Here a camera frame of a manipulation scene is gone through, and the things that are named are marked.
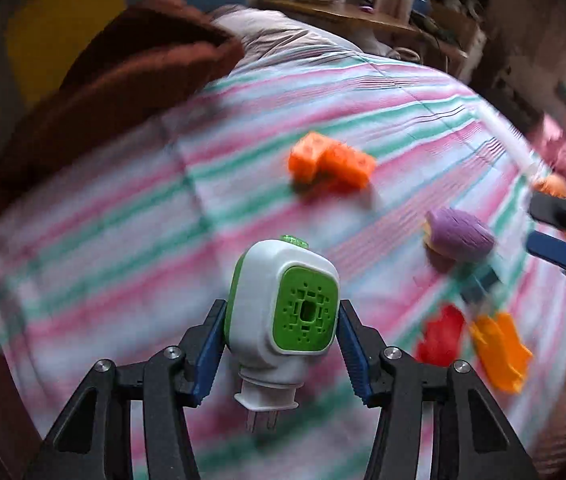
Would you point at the purple ribbed toy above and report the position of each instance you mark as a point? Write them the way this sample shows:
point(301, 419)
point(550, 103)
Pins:
point(458, 235)

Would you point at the red toy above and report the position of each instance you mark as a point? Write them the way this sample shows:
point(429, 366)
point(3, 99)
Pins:
point(443, 337)

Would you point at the wooden desk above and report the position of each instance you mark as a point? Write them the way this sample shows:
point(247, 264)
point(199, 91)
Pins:
point(343, 15)

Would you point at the orange yellow toy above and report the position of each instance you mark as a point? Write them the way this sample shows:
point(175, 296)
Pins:
point(500, 352)

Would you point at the white green plug-in device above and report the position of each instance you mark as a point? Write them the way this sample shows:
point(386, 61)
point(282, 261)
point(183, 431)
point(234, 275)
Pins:
point(258, 310)

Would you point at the striped pink green blanket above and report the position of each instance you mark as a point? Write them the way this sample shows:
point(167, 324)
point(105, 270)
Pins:
point(163, 210)

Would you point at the brown pillow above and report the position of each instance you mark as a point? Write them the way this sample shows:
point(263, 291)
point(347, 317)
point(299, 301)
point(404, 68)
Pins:
point(113, 80)

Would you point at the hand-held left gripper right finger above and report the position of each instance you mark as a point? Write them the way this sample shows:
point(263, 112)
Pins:
point(353, 355)

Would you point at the brown cardboard box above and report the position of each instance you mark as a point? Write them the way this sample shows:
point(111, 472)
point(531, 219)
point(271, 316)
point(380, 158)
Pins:
point(458, 30)

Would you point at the grey yellow blue headboard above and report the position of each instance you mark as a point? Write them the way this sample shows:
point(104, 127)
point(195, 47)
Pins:
point(63, 25)

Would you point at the orange toy brick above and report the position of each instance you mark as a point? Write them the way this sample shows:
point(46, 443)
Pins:
point(333, 162)

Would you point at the orange plastic object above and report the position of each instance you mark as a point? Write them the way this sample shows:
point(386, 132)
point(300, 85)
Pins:
point(553, 186)

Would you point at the pale grey pillow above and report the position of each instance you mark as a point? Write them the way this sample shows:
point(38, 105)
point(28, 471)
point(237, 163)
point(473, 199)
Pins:
point(283, 35)

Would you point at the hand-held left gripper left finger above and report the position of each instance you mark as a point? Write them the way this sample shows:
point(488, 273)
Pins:
point(211, 347)

